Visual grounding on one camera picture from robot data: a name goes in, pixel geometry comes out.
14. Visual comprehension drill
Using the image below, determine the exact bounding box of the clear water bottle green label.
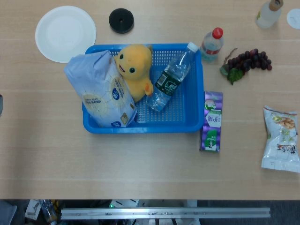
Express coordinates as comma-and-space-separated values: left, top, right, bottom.
145, 42, 200, 112

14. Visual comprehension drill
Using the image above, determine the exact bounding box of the yellow plush toy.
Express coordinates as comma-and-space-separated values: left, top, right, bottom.
116, 44, 154, 103

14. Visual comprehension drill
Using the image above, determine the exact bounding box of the light purple tissue pack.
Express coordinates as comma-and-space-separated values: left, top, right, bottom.
63, 50, 138, 128

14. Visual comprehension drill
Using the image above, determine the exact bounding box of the red-capped cola bottle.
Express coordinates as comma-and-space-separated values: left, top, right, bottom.
199, 27, 225, 63

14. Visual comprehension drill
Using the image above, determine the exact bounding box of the frosted bottle wooden cap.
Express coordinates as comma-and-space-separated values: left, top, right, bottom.
255, 0, 284, 30

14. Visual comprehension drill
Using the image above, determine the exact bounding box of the blue plastic mesh basket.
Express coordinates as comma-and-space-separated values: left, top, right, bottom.
82, 43, 204, 134

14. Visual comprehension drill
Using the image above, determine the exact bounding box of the purple toothpaste box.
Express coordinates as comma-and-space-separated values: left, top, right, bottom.
199, 90, 224, 153

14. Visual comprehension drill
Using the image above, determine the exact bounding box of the black round disc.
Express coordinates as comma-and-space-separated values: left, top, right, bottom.
108, 8, 135, 33

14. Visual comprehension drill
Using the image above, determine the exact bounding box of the purple artificial grape bunch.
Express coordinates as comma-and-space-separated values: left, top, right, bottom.
219, 48, 273, 85

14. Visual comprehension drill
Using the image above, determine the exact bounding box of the white paper plate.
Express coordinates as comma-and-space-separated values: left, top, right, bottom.
35, 6, 97, 63

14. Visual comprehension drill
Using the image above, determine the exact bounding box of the white snack bag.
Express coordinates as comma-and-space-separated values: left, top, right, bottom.
261, 105, 300, 173

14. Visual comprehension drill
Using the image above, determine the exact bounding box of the white round table grommet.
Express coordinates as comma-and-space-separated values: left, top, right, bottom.
286, 8, 300, 30

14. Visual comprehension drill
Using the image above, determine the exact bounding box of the aluminium rail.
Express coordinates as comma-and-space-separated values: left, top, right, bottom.
60, 207, 271, 220

